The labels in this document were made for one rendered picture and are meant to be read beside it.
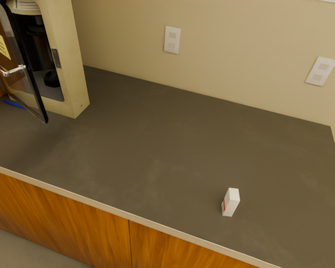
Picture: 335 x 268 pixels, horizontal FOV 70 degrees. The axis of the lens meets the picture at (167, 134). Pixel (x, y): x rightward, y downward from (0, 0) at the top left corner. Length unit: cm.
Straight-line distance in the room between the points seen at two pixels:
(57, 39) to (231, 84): 75
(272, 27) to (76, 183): 91
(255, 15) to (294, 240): 79
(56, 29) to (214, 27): 60
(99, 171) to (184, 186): 29
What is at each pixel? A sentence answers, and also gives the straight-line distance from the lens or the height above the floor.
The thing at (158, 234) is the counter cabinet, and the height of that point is 80.
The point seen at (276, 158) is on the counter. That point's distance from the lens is 100.
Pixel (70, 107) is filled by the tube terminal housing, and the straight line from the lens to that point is 102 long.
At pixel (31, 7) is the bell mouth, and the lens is 95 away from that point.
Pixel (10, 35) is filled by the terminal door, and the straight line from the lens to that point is 83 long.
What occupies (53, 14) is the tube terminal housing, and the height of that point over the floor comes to 134.
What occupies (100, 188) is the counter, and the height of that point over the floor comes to 94.
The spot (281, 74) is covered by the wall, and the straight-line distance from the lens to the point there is 117.
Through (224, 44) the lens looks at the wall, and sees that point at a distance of 112.
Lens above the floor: 160
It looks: 44 degrees down
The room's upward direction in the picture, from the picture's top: 6 degrees clockwise
